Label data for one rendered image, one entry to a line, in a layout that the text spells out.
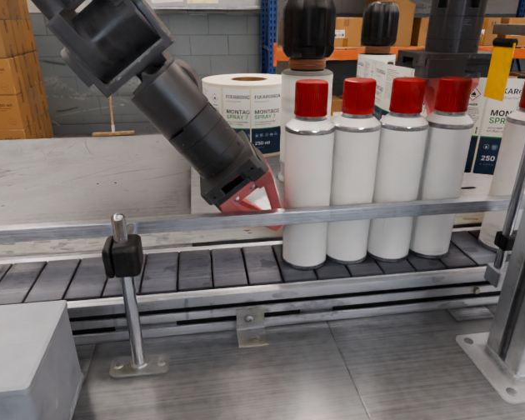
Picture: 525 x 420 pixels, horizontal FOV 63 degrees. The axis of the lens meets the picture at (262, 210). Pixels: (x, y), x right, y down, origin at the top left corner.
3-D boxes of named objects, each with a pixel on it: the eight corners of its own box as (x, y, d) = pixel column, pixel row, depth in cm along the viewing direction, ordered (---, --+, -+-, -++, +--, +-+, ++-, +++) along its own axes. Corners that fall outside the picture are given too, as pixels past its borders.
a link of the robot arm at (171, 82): (117, 95, 38) (165, 52, 37) (128, 83, 44) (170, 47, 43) (171, 153, 40) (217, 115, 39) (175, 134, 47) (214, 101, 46)
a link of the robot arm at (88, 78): (53, 51, 36) (128, -16, 35) (86, 42, 47) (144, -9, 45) (151, 156, 41) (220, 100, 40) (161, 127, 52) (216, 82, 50)
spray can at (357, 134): (355, 242, 55) (372, 75, 46) (373, 262, 50) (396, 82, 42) (317, 246, 54) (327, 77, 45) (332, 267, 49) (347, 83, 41)
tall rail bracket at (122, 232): (160, 327, 47) (142, 187, 40) (154, 376, 41) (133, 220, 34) (130, 329, 47) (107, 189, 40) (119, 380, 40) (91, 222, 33)
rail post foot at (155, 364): (170, 354, 43) (170, 348, 43) (168, 374, 41) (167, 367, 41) (113, 358, 43) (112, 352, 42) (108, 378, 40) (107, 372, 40)
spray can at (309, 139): (319, 247, 53) (330, 77, 45) (331, 268, 49) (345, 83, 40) (278, 249, 53) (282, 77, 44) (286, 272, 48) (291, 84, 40)
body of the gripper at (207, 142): (252, 141, 49) (210, 90, 46) (266, 168, 40) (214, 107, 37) (209, 176, 50) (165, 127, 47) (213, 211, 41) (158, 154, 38)
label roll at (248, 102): (209, 134, 106) (206, 73, 100) (289, 133, 107) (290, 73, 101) (202, 157, 88) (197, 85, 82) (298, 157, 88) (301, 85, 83)
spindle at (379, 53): (379, 122, 113) (392, 2, 102) (393, 130, 105) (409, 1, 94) (347, 122, 112) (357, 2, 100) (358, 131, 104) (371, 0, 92)
